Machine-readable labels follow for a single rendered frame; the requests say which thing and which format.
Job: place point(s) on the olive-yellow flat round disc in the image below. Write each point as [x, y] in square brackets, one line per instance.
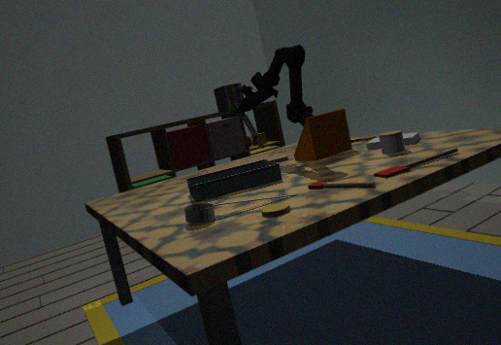
[275, 210]

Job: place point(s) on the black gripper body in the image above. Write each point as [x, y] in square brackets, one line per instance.
[255, 100]

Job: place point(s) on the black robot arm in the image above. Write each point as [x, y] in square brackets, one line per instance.
[294, 58]

